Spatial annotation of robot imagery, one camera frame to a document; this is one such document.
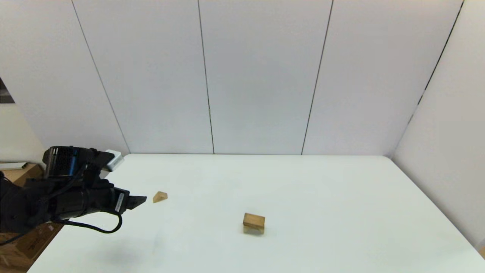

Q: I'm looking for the rectangular wooden block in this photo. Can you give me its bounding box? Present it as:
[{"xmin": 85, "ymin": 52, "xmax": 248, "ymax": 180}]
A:
[{"xmin": 243, "ymin": 213, "xmax": 266, "ymax": 230}]

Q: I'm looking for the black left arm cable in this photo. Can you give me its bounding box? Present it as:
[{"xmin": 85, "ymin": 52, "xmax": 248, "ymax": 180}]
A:
[{"xmin": 51, "ymin": 210, "xmax": 124, "ymax": 234}]

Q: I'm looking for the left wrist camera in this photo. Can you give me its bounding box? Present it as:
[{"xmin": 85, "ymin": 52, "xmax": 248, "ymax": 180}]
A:
[{"xmin": 99, "ymin": 149, "xmax": 125, "ymax": 172}]

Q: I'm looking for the low cardboard box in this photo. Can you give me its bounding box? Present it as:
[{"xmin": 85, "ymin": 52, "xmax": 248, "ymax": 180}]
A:
[{"xmin": 0, "ymin": 237, "xmax": 33, "ymax": 271}]

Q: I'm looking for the large cardboard box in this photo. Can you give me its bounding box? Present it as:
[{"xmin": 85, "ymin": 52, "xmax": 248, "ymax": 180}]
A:
[{"xmin": 0, "ymin": 164, "xmax": 44, "ymax": 187}]

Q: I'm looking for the cardboard box with white label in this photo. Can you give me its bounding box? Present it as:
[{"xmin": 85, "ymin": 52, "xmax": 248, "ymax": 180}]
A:
[{"xmin": 15, "ymin": 223, "xmax": 63, "ymax": 260}]

